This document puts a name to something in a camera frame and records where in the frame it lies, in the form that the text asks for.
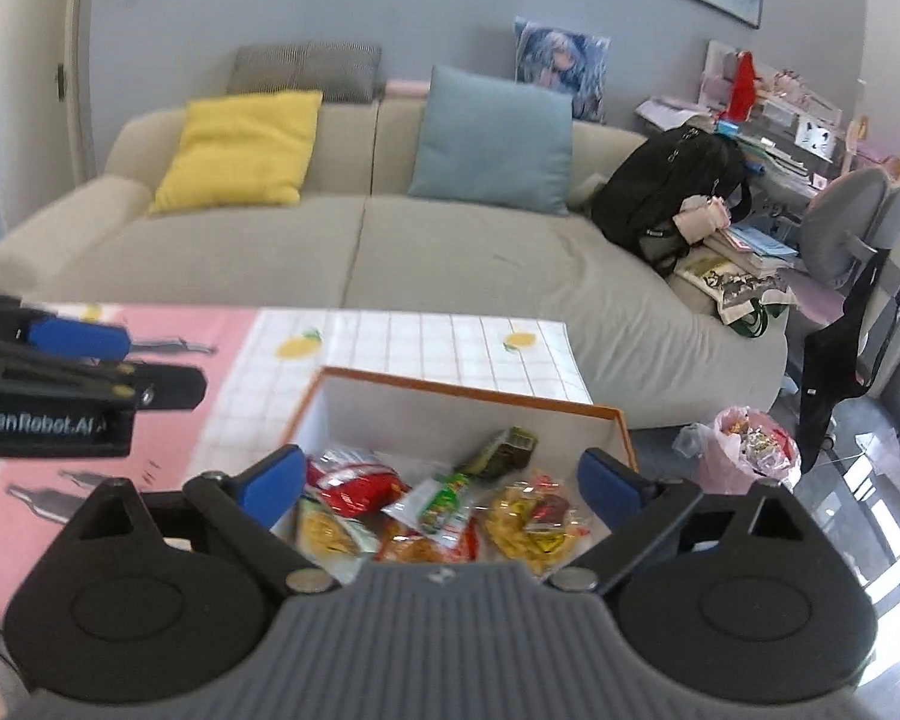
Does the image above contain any beige cloth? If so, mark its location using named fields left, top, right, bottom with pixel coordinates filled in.
left=673, top=195, right=734, bottom=246

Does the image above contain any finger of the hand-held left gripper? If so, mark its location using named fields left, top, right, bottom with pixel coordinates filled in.
left=0, top=354, right=208, bottom=415
left=0, top=291, right=133, bottom=365

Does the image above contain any light blue pillow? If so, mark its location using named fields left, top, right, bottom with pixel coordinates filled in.
left=406, top=64, right=575, bottom=217

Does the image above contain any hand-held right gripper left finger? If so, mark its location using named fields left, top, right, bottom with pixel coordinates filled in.
left=67, top=444, right=342, bottom=593

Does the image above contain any clear bag of yellow chips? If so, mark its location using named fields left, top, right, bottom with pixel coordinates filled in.
left=484, top=472, right=595, bottom=580

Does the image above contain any yellow pillow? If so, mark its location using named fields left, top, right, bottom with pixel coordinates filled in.
left=148, top=90, right=325, bottom=215

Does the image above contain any beige sofa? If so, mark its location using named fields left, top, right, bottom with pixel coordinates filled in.
left=0, top=97, right=790, bottom=432

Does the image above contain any red and yellow snack bag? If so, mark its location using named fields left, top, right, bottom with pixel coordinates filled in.
left=375, top=516, right=482, bottom=565

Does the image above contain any printed figure pillow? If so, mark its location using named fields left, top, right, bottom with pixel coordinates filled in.
left=513, top=15, right=613, bottom=125

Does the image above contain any door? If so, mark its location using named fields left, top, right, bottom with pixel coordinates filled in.
left=0, top=0, right=96, bottom=192

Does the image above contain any yellow and white snack bag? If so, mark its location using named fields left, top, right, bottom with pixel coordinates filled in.
left=294, top=497, right=383, bottom=561

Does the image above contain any stack of books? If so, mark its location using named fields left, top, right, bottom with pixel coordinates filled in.
left=707, top=223, right=802, bottom=276

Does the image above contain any black garment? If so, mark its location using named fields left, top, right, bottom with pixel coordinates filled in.
left=797, top=246, right=900, bottom=467

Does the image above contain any dark green snack packet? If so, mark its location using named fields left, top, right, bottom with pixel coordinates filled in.
left=456, top=427, right=539, bottom=482

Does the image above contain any orange cardboard box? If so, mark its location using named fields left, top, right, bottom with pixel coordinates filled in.
left=281, top=366, right=640, bottom=567

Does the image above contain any cluttered desk shelf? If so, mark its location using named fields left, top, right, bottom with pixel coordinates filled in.
left=634, top=39, right=871, bottom=192

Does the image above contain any printed tote bag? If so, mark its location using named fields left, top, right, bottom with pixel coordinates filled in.
left=673, top=253, right=798, bottom=340

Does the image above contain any grey office chair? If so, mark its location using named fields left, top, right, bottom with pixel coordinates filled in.
left=782, top=165, right=900, bottom=297

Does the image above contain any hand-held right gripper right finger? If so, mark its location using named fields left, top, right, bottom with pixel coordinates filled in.
left=544, top=448, right=824, bottom=592

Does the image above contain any grey checked pillow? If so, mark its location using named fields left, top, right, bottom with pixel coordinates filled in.
left=226, top=42, right=383, bottom=104

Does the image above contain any red snack packet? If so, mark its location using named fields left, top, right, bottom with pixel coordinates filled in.
left=305, top=450, right=411, bottom=520

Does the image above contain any green candy packet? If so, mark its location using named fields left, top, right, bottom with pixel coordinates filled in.
left=381, top=469, right=482, bottom=545

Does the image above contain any printed checked tablecloth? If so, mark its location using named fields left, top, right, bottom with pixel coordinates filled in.
left=0, top=304, right=595, bottom=620

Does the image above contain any black backpack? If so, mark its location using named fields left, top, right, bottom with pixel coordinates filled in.
left=589, top=126, right=755, bottom=276

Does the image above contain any pink plastic bag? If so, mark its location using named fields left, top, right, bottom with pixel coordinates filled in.
left=673, top=405, right=803, bottom=497

